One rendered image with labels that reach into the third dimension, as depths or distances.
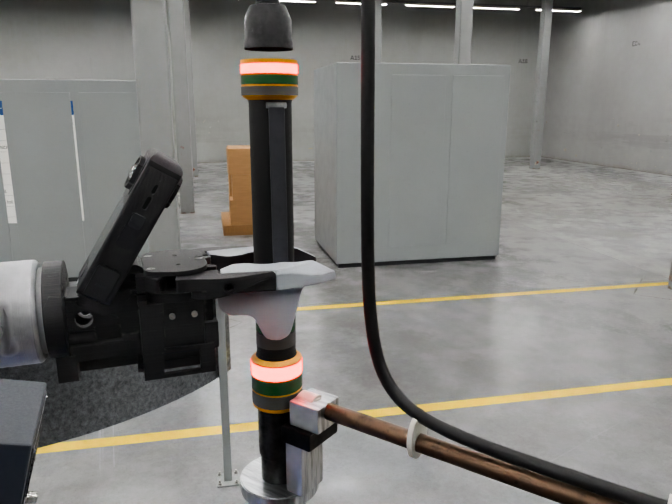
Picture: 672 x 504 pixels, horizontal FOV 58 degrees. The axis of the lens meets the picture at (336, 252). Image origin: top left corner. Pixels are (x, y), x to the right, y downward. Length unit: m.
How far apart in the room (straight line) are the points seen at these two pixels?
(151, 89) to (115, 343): 4.37
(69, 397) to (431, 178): 5.20
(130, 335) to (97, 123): 6.14
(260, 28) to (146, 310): 0.22
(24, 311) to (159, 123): 4.38
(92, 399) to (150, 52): 2.92
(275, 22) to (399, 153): 6.36
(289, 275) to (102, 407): 2.18
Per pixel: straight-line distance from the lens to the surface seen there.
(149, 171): 0.43
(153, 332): 0.46
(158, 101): 4.80
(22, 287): 0.46
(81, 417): 2.59
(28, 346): 0.46
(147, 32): 4.83
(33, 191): 6.78
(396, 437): 0.47
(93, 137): 6.60
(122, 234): 0.44
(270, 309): 0.47
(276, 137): 0.46
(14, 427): 1.24
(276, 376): 0.51
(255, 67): 0.46
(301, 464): 0.53
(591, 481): 0.43
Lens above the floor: 1.78
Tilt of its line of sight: 14 degrees down
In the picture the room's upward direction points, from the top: straight up
